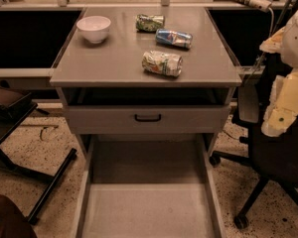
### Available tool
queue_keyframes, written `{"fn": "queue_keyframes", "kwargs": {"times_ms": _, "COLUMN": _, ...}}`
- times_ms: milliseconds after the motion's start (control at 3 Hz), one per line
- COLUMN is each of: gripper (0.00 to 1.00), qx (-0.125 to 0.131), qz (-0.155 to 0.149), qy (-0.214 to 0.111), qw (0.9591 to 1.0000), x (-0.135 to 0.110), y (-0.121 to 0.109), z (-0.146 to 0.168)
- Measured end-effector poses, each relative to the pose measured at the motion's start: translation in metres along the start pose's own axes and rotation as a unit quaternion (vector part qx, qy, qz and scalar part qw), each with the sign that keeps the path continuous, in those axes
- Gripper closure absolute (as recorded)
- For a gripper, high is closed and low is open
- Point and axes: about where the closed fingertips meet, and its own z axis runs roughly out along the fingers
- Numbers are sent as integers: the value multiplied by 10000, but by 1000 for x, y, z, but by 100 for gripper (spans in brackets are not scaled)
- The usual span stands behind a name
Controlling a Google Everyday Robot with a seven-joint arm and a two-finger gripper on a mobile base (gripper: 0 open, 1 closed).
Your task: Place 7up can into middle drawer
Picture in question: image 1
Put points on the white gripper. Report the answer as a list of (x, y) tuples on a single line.
[(296, 40)]

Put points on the white green 7up can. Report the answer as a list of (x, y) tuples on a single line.
[(162, 63)]

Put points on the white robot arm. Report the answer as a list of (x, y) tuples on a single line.
[(285, 43)]

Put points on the blue pepsi can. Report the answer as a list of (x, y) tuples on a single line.
[(174, 38)]

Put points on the grey drawer cabinet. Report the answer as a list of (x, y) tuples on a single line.
[(111, 73)]

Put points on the green crushed soda can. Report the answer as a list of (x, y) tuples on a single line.
[(149, 23)]

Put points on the open middle drawer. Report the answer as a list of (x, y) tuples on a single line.
[(147, 189)]

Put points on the closed top drawer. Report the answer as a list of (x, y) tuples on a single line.
[(120, 119)]

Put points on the black office chair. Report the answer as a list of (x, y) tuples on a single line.
[(272, 158)]

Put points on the white ceramic bowl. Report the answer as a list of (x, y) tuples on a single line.
[(94, 29)]

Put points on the brown object bottom left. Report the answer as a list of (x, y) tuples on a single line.
[(13, 223)]

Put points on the black drawer handle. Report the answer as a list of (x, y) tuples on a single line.
[(150, 119)]

